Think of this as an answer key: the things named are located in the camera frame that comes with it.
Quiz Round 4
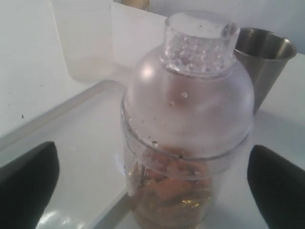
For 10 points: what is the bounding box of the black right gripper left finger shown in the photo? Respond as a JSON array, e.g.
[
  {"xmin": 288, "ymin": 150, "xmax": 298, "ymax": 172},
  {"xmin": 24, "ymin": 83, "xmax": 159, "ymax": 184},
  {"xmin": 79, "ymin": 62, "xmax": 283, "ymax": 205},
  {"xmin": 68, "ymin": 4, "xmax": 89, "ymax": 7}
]
[{"xmin": 0, "ymin": 141, "xmax": 60, "ymax": 229}]

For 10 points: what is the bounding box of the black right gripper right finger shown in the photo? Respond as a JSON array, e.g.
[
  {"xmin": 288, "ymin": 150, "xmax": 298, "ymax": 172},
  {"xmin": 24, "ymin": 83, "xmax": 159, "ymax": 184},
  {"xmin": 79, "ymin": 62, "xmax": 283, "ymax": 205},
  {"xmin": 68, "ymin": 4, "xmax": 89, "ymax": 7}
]
[{"xmin": 247, "ymin": 145, "xmax": 305, "ymax": 229}]

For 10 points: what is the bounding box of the clear plastic dome lid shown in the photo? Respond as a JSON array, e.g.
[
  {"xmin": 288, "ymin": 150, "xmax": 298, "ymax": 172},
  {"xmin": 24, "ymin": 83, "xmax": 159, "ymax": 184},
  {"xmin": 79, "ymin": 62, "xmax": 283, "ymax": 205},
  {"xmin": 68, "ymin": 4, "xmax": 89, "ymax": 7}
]
[{"xmin": 120, "ymin": 10, "xmax": 255, "ymax": 179}]

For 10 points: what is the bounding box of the stainless steel cup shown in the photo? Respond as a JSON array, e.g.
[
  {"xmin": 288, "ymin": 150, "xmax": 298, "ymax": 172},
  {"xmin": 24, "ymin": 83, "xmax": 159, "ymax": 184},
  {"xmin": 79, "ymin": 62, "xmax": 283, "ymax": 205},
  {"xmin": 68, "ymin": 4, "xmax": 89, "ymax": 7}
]
[{"xmin": 234, "ymin": 27, "xmax": 297, "ymax": 114}]

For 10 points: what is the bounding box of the clear plastic shaker cup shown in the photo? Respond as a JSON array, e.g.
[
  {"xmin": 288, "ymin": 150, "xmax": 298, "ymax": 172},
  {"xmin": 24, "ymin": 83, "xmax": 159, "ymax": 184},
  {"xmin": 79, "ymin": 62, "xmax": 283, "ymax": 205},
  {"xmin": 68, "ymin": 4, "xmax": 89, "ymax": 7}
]
[{"xmin": 120, "ymin": 102, "xmax": 253, "ymax": 229}]

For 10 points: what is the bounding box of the white plastic tray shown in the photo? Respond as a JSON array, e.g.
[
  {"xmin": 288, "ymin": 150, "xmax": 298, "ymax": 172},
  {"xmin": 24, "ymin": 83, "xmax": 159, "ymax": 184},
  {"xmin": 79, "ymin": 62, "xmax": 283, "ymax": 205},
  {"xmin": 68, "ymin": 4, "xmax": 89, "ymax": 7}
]
[{"xmin": 0, "ymin": 81, "xmax": 127, "ymax": 229}]

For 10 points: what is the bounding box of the translucent plastic container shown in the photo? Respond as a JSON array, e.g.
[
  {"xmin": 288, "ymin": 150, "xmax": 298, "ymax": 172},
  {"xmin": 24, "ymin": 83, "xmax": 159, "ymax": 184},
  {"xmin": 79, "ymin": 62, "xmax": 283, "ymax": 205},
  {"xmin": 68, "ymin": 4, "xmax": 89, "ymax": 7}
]
[{"xmin": 51, "ymin": 0, "xmax": 116, "ymax": 81}]

